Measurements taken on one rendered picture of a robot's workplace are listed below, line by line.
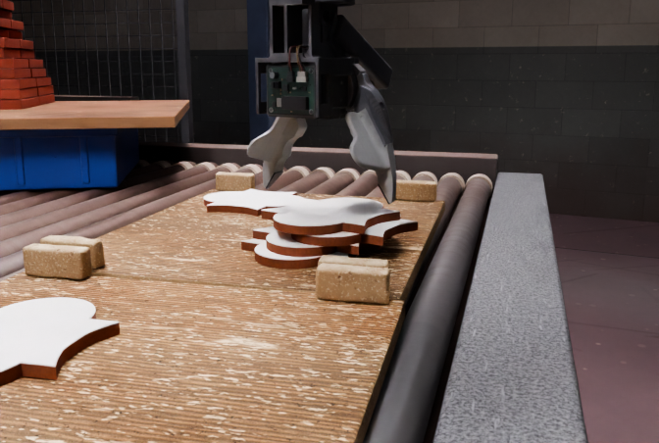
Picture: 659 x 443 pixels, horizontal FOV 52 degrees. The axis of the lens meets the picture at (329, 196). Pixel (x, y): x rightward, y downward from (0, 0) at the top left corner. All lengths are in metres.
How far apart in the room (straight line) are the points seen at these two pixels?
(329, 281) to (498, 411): 0.17
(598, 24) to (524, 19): 0.52
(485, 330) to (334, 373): 0.17
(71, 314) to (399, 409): 0.24
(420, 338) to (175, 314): 0.19
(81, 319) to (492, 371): 0.29
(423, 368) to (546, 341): 0.11
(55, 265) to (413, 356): 0.32
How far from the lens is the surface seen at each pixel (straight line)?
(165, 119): 1.10
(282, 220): 0.64
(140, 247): 0.72
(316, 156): 1.35
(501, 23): 5.34
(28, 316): 0.53
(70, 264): 0.63
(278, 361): 0.44
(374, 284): 0.53
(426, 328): 0.54
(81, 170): 1.16
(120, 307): 0.55
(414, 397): 0.44
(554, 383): 0.48
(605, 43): 5.26
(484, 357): 0.51
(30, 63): 1.48
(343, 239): 0.62
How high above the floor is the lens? 1.12
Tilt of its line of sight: 11 degrees down
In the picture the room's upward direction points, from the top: straight up
